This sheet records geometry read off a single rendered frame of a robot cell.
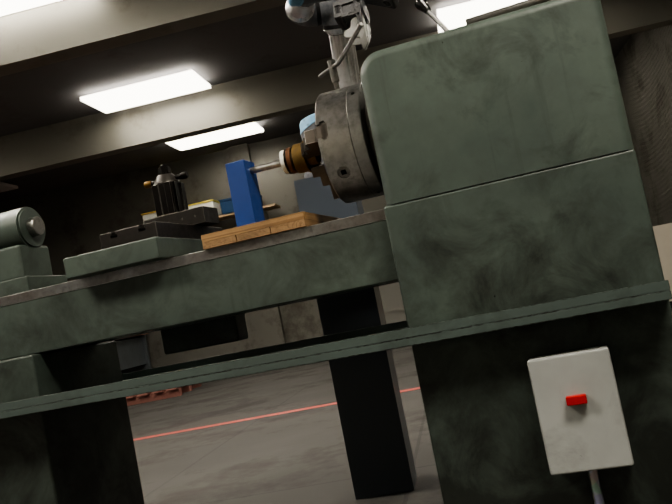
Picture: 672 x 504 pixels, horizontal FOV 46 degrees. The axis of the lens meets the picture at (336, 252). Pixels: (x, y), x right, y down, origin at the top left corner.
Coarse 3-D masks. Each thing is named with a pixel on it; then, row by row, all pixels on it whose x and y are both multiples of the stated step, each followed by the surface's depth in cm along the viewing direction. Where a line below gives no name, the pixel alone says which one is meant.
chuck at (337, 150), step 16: (320, 96) 217; (336, 96) 213; (320, 112) 211; (336, 112) 209; (336, 128) 208; (320, 144) 209; (336, 144) 208; (352, 144) 207; (336, 160) 209; (352, 160) 208; (336, 176) 211; (352, 176) 211; (336, 192) 216; (352, 192) 216; (368, 192) 216
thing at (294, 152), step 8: (296, 144) 226; (288, 152) 225; (296, 152) 224; (288, 160) 225; (296, 160) 224; (304, 160) 223; (312, 160) 224; (320, 160) 228; (288, 168) 226; (296, 168) 225; (304, 168) 225
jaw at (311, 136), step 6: (318, 126) 211; (324, 126) 210; (306, 132) 213; (312, 132) 212; (318, 132) 210; (324, 132) 210; (306, 138) 213; (312, 138) 212; (318, 138) 210; (324, 138) 209; (300, 144) 221; (306, 144) 212; (312, 144) 213; (318, 144) 214; (306, 150) 217; (312, 150) 218; (318, 150) 218; (306, 156) 221; (312, 156) 222
